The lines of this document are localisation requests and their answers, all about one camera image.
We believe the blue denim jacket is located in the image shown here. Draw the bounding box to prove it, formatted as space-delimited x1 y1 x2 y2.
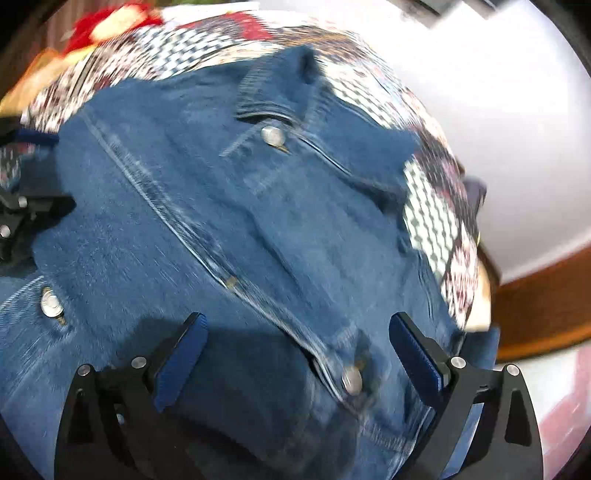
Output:
0 46 502 480

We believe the brown wooden furniture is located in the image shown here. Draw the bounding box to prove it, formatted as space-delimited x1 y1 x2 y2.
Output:
480 244 591 363

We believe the patchwork checkered blanket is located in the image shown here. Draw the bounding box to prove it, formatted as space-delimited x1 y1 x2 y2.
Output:
18 9 490 333

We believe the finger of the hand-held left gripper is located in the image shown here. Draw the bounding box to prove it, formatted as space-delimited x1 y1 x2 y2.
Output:
0 187 77 264
0 115 60 145

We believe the red and cream plush toy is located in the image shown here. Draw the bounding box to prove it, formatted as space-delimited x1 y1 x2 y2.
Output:
0 0 162 116

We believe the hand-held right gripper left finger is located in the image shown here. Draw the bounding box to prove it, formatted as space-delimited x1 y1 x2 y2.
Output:
54 312 208 480

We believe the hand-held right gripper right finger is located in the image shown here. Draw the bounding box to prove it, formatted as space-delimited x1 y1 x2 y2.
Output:
389 312 544 480

